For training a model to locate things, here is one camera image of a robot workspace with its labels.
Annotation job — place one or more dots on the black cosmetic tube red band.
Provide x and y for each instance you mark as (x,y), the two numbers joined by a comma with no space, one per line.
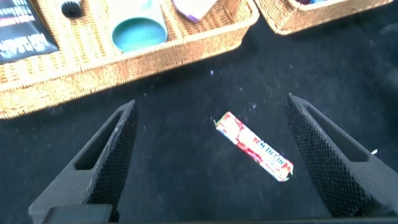
(21,37)

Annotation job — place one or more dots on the purple eggplant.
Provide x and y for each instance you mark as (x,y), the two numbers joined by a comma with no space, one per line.
(303,1)

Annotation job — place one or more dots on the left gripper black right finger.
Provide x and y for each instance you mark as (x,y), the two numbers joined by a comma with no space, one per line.
(335,174)

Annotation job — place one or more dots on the black tablecloth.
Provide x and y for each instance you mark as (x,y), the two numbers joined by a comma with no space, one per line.
(199,93)

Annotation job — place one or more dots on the purple trash bag roll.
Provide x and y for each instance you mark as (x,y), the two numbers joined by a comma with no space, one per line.
(194,7)

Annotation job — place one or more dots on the teal plastic mug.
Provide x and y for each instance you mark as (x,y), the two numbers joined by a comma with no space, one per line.
(138,34)

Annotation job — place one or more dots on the red Hi-Chew candy pack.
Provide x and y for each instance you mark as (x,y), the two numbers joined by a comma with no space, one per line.
(255,146)

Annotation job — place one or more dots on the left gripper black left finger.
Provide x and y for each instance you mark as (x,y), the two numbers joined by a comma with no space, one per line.
(102,165)

